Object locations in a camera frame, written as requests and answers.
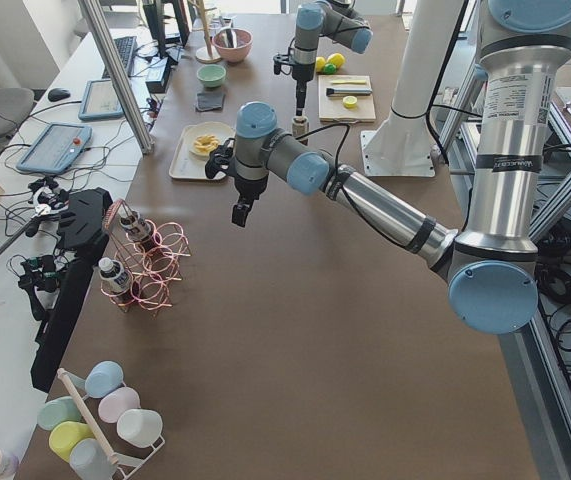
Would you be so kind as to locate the tea bottle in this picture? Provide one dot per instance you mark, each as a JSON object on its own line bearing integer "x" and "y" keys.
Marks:
{"x": 300, "y": 128}

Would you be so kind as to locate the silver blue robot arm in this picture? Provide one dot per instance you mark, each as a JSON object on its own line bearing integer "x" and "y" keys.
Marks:
{"x": 489, "y": 264}
{"x": 336, "y": 20}

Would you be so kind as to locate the white wire cup rack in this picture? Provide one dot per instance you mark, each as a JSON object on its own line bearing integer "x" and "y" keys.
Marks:
{"x": 128, "y": 459}

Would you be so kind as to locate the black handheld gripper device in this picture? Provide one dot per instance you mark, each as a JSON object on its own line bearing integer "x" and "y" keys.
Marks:
{"x": 40, "y": 273}

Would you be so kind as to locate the tea bottle rack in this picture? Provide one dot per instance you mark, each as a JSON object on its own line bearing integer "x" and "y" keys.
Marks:
{"x": 117, "y": 279}
{"x": 137, "y": 230}

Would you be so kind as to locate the pink cup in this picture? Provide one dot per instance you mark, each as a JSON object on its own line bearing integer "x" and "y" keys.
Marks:
{"x": 114, "y": 404}

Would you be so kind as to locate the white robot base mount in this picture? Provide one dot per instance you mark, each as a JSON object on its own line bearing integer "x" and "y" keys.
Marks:
{"x": 402, "y": 144}

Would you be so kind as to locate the wooden mug tree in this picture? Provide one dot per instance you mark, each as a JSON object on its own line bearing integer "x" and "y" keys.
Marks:
{"x": 203, "y": 11}

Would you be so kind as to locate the half lemon slice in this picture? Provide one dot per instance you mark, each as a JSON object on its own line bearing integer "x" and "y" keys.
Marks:
{"x": 350, "y": 102}

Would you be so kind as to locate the glazed twisted donut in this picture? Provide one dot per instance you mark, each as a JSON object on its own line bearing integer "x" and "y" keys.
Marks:
{"x": 204, "y": 144}

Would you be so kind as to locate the pink ice bowl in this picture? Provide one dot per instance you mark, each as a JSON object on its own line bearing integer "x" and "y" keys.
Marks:
{"x": 239, "y": 53}

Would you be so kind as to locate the tea bottle rack back right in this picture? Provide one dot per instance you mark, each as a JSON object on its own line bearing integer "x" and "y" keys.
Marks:
{"x": 137, "y": 230}

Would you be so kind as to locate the whole lemon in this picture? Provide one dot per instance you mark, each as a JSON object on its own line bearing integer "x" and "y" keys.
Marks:
{"x": 320, "y": 63}
{"x": 336, "y": 59}

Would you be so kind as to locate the wooden cutting board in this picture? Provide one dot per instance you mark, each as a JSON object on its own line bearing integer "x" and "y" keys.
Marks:
{"x": 331, "y": 108}

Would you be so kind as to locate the blue teach pendant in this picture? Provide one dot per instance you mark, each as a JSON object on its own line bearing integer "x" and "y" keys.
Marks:
{"x": 100, "y": 102}
{"x": 56, "y": 148}

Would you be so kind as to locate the blue teach pendant far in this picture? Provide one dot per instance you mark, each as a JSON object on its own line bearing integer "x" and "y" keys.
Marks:
{"x": 100, "y": 102}

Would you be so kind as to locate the light blue cup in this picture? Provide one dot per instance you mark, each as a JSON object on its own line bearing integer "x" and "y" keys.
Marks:
{"x": 104, "y": 378}

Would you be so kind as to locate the tea bottle rack back left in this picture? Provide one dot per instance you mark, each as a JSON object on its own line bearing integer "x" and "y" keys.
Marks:
{"x": 117, "y": 279}

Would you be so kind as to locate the black computer keyboard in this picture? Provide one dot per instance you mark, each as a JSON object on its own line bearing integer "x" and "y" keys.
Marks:
{"x": 126, "y": 48}

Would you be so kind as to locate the black computer mouse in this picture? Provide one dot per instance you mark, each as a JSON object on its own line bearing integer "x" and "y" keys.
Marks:
{"x": 58, "y": 94}

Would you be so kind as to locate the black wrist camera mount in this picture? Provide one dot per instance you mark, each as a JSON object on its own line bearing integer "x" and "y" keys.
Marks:
{"x": 219, "y": 160}
{"x": 282, "y": 64}

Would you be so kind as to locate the green lime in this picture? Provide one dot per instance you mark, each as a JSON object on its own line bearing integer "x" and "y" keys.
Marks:
{"x": 329, "y": 69}

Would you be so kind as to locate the round wooden stand base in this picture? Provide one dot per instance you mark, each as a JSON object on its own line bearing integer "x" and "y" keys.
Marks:
{"x": 207, "y": 55}

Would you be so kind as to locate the steel muddler black tip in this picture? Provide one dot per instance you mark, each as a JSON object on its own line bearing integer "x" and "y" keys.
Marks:
{"x": 340, "y": 92}

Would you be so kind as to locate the light green bowl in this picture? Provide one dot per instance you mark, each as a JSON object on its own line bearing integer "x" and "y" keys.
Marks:
{"x": 212, "y": 75}

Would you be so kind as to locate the yellow cup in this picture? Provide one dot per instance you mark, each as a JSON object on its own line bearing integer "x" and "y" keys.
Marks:
{"x": 66, "y": 435}

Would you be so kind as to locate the blue teach pendant near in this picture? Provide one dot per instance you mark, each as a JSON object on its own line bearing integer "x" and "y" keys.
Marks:
{"x": 56, "y": 148}

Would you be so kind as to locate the white round plate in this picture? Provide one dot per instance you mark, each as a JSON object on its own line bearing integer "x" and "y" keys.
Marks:
{"x": 221, "y": 130}

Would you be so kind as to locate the white rectangular serving tray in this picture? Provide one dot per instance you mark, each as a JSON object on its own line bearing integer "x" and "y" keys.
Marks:
{"x": 185, "y": 165}

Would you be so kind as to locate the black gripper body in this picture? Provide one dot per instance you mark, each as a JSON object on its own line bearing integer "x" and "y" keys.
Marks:
{"x": 248, "y": 188}
{"x": 301, "y": 86}

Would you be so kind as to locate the whole lemon lower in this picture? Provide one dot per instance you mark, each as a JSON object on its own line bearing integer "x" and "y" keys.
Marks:
{"x": 320, "y": 63}

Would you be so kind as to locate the grey blue cup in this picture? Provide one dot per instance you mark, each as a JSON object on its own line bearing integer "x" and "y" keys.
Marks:
{"x": 89, "y": 462}

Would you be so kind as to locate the grey folded cloth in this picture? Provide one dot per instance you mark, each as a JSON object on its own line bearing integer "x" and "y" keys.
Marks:
{"x": 209, "y": 101}

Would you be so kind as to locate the white cup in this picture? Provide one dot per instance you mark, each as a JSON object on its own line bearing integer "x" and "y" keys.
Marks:
{"x": 140, "y": 427}

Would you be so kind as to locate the yellow plastic knife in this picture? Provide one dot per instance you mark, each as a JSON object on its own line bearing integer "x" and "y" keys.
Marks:
{"x": 348, "y": 81}

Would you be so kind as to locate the whole lemon upper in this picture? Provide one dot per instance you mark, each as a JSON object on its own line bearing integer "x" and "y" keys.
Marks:
{"x": 336, "y": 59}

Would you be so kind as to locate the metal ice scoop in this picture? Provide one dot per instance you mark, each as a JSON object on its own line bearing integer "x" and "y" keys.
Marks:
{"x": 228, "y": 37}

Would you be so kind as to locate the copper wire bottle rack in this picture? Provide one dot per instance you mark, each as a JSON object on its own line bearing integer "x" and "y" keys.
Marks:
{"x": 152, "y": 271}

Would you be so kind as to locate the mint green cup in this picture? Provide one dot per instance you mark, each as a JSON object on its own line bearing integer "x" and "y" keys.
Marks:
{"x": 56, "y": 411}

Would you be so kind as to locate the aluminium frame post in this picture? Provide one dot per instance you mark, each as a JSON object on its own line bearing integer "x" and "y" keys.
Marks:
{"x": 94, "y": 16}

